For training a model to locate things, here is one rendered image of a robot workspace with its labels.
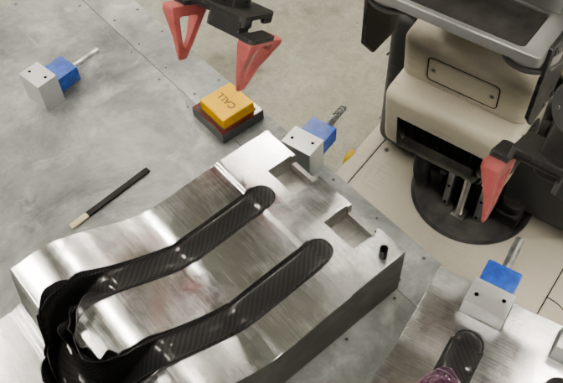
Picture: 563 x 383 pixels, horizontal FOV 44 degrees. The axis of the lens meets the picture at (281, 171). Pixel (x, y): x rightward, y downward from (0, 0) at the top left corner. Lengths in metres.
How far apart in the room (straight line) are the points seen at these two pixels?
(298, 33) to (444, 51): 1.42
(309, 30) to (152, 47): 1.30
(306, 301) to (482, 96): 0.47
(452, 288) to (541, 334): 0.11
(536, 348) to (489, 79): 0.41
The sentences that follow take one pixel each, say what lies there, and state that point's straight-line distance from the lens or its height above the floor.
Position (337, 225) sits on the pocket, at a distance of 0.90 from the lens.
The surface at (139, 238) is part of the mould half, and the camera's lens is 0.87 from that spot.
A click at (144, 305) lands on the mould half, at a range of 0.79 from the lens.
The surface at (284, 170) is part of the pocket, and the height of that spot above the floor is 0.87.
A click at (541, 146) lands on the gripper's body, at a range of 0.73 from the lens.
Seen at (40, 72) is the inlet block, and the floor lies 0.85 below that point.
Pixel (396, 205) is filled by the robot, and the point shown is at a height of 0.28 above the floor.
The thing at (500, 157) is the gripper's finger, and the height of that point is 1.06.
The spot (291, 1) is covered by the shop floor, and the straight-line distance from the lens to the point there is 2.62.
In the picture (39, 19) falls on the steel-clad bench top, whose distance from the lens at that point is 1.36.
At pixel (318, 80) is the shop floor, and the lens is 2.31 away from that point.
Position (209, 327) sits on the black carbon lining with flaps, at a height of 0.89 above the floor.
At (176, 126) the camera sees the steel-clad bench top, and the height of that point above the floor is 0.80.
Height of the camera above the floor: 1.61
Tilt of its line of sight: 51 degrees down
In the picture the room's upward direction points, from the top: 2 degrees counter-clockwise
